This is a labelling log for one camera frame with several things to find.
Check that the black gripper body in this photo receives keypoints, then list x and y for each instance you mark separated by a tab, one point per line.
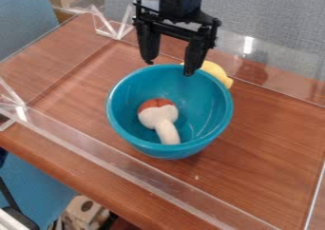
181	27

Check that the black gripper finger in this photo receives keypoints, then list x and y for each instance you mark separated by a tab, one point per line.
196	53
149	43

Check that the plush mushroom toy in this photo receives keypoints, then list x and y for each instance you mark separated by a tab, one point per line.
159	114

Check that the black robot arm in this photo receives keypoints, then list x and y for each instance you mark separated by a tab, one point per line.
183	7

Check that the blue plastic bowl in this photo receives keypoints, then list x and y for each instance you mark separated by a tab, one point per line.
200	95

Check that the yellow plush toy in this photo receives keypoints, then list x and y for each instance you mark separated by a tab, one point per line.
219	73

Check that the clear acrylic back barrier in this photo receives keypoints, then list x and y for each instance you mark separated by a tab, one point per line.
272	39

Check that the clear acrylic barrier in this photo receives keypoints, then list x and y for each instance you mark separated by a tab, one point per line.
89	158
272	39

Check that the clear acrylic front barrier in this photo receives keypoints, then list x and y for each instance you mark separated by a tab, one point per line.
89	158

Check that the wooden block with hole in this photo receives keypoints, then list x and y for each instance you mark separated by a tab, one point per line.
82	215

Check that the clear acrylic corner bracket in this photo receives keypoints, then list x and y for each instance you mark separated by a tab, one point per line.
116	29

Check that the clear acrylic left bracket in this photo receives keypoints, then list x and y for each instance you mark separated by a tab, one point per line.
13	103

